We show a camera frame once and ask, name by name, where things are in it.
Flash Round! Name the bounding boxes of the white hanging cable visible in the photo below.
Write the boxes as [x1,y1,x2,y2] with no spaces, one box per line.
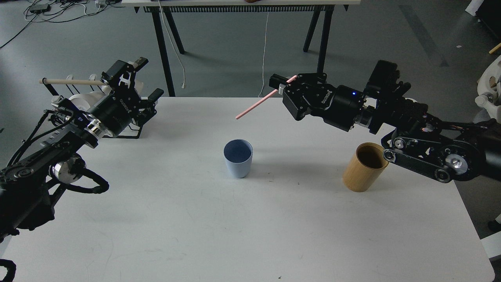
[258,12,270,98]

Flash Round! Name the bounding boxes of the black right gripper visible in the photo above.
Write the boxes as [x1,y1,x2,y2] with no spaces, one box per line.
[269,72,365,132]

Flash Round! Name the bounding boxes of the wooden dowel rod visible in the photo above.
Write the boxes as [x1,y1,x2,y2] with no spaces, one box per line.
[39,78,107,86]

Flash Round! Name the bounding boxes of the background table black legs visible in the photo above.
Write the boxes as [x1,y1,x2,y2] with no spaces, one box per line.
[120,0,361,97]

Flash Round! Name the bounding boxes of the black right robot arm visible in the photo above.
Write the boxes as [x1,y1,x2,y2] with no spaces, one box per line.
[269,60,501,183]

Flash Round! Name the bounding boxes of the white hanging rope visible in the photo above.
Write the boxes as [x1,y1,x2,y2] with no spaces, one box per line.
[157,0,186,89]

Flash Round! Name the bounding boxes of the white machine right edge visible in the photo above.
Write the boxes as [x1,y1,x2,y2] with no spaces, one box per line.
[474,56,501,123]

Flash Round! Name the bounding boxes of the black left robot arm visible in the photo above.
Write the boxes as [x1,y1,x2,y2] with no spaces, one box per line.
[0,57,164,241]

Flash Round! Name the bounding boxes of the white cup on rack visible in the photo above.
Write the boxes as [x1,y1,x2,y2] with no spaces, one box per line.
[69,91,105,111]

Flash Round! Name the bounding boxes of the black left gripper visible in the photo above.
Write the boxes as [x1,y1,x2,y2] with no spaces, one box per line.
[86,57,164,139]

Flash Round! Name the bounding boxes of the light blue cup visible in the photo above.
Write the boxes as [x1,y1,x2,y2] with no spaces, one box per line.
[223,139,253,178]

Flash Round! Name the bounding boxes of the floor cable bundle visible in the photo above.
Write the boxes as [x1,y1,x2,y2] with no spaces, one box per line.
[0,0,122,49]

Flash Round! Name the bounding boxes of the black wire dish rack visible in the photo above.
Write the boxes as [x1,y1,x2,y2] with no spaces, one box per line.
[39,73,164,142]

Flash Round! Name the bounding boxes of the bamboo cylinder holder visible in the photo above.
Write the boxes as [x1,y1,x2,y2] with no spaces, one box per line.
[342,142,389,192]

